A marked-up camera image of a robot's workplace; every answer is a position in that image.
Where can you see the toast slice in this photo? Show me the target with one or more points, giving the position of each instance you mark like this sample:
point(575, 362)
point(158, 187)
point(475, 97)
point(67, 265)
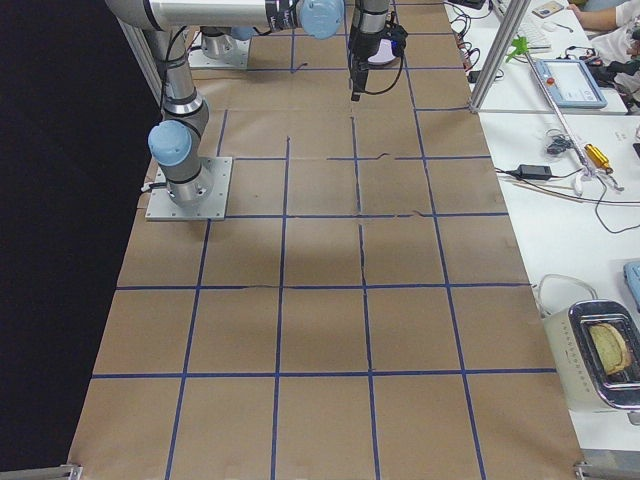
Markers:
point(611, 348)

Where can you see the teach pendant tablet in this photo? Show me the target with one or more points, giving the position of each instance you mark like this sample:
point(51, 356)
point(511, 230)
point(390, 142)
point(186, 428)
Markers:
point(574, 86)

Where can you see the purple plate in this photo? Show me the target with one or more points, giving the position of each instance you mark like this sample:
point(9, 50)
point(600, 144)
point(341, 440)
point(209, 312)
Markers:
point(384, 55)

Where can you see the person at desk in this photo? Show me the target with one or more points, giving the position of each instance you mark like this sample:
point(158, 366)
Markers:
point(615, 25)

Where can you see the white toaster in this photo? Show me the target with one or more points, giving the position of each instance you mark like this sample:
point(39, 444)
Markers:
point(586, 386)

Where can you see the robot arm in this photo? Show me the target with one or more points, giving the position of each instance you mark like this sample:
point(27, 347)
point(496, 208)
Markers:
point(218, 42)
point(174, 143)

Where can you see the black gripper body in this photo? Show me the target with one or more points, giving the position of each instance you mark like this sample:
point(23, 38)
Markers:
point(358, 49)

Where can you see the brown paper table cover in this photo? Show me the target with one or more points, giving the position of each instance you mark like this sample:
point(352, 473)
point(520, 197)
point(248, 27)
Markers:
point(362, 312)

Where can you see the yellow tool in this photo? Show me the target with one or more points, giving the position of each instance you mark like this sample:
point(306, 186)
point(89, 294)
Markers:
point(598, 158)

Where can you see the black power adapter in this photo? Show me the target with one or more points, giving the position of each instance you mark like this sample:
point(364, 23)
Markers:
point(534, 172)

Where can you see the aluminium frame post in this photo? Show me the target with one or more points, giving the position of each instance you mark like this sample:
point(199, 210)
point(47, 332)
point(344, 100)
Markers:
point(505, 35)

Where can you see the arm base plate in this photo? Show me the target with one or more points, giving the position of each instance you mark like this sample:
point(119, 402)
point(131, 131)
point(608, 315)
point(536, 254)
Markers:
point(236, 61)
point(206, 197)

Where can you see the long metal rod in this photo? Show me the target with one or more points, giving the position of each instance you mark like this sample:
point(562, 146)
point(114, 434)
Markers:
point(546, 85)

